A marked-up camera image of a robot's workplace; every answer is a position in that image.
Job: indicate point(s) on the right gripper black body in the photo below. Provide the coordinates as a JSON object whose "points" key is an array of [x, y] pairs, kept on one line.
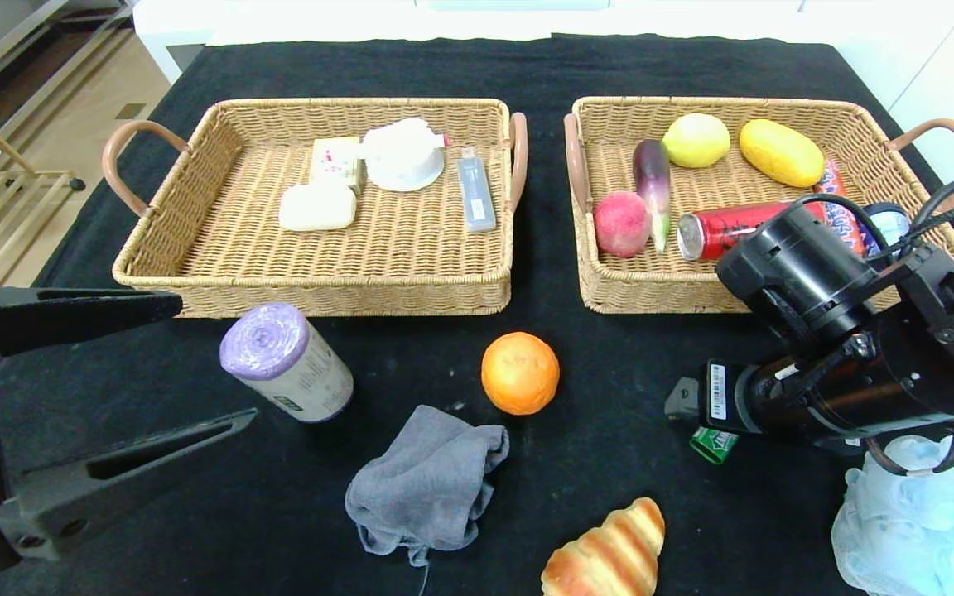
{"points": [[718, 392]]}

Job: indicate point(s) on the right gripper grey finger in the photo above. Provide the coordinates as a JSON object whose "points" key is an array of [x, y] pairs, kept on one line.
{"points": [[684, 400]]}

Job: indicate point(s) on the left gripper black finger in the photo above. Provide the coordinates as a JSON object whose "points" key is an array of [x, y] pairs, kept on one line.
{"points": [[88, 497], [63, 314]]}

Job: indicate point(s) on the green gum box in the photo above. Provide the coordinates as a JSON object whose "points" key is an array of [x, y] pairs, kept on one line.
{"points": [[713, 447]]}

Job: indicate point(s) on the red soda can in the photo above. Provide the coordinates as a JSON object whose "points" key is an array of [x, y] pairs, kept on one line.
{"points": [[721, 232]]}

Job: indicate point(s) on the orange fruit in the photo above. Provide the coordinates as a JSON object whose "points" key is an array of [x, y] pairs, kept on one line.
{"points": [[520, 373]]}

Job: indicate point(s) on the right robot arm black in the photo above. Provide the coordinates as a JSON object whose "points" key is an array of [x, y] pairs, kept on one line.
{"points": [[808, 273]]}

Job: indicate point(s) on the wicker basket holding food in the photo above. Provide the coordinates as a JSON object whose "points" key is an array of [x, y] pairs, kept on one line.
{"points": [[692, 281]]}

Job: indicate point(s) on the wicker basket holding toiletries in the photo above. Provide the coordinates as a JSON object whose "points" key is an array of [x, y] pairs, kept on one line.
{"points": [[411, 248]]}

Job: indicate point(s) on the black table cloth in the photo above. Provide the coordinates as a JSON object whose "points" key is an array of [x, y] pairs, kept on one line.
{"points": [[609, 463]]}

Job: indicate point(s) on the croissant bread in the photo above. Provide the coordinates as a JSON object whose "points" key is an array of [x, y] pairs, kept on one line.
{"points": [[609, 555]]}

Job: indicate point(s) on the pink peach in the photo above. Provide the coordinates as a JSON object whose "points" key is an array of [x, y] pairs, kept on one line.
{"points": [[621, 224]]}

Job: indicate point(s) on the purple eggplant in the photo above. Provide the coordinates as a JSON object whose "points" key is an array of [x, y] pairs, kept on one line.
{"points": [[652, 176]]}

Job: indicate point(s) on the purple trash bag roll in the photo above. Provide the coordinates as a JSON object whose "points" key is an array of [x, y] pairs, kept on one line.
{"points": [[289, 364]]}

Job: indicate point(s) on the orange sausage snack tube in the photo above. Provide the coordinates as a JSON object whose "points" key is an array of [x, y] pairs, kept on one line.
{"points": [[837, 186]]}

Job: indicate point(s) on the dark blue jar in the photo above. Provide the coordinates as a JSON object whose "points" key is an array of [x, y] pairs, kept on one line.
{"points": [[895, 225]]}

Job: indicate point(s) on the light blue bath sponge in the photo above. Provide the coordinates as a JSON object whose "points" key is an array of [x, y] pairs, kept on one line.
{"points": [[916, 538]]}

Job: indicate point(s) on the yellow oblong mango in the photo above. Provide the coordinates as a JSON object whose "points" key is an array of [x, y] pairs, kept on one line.
{"points": [[782, 153]]}

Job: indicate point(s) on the yellow lemon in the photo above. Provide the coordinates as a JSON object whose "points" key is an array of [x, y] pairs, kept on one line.
{"points": [[696, 141]]}

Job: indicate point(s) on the grey cloth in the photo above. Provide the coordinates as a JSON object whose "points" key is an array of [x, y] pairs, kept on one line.
{"points": [[427, 480]]}

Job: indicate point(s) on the white soap bar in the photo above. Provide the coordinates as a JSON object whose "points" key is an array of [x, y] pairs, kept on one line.
{"points": [[316, 208]]}

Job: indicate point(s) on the grey rectangular stick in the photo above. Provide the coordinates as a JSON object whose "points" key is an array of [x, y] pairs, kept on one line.
{"points": [[477, 194]]}

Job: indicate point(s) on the small pale printed box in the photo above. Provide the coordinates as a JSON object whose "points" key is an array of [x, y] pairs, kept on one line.
{"points": [[334, 162]]}

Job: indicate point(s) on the white round bowl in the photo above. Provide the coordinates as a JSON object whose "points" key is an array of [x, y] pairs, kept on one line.
{"points": [[404, 160]]}

